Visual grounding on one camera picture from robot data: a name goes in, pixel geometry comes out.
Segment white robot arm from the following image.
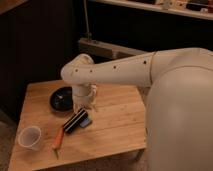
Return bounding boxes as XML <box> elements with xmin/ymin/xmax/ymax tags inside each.
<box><xmin>61</xmin><ymin>48</ymin><xmax>213</xmax><ymax>171</ymax></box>

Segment metal pole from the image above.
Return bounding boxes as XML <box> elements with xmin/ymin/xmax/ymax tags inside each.
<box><xmin>83</xmin><ymin>0</ymin><xmax>91</xmax><ymax>41</ymax></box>

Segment black striped box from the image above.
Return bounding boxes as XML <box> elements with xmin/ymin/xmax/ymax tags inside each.
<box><xmin>63</xmin><ymin>108</ymin><xmax>88</xmax><ymax>134</ymax></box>

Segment black round bowl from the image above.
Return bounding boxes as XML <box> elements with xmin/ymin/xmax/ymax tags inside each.
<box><xmin>49</xmin><ymin>87</ymin><xmax>73</xmax><ymax>112</ymax></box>

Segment small blue sponge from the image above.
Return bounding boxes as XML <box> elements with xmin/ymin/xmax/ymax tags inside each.
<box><xmin>80</xmin><ymin>118</ymin><xmax>92</xmax><ymax>128</ymax></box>

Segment clear plastic cup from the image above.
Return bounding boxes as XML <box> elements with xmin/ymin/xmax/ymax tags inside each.
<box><xmin>18</xmin><ymin>125</ymin><xmax>42</xmax><ymax>150</ymax></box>

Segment grey baseboard rail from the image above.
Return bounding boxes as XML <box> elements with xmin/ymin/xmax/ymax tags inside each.
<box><xmin>78</xmin><ymin>38</ymin><xmax>144</xmax><ymax>60</ymax></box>

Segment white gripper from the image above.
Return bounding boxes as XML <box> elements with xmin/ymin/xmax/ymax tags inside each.
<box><xmin>72</xmin><ymin>84</ymin><xmax>97</xmax><ymax>112</ymax></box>

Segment wall shelf with items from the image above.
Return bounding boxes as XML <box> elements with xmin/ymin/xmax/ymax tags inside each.
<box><xmin>90</xmin><ymin>0</ymin><xmax>213</xmax><ymax>21</ymax></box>

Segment wooden table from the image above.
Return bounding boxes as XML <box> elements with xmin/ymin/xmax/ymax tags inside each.
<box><xmin>8</xmin><ymin>80</ymin><xmax>146</xmax><ymax>171</ymax></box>

